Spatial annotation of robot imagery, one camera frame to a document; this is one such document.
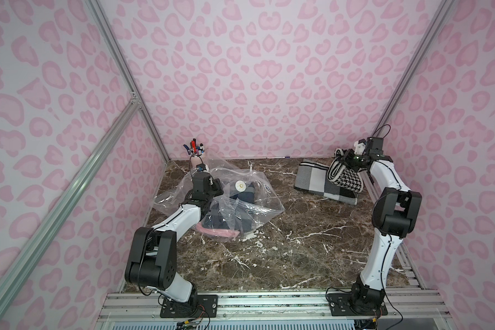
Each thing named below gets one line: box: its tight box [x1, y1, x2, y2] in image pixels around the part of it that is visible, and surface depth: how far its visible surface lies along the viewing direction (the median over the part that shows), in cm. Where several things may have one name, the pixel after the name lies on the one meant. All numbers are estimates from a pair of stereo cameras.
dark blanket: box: [201, 182, 259, 233], surface depth 86 cm
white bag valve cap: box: [235, 180, 247, 192], surface depth 96 cm
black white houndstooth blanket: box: [326, 158, 364, 194], surface depth 98 cm
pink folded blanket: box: [195, 222, 241, 238], surface depth 90 cm
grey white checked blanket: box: [293, 158, 361, 206], surface depth 108 cm
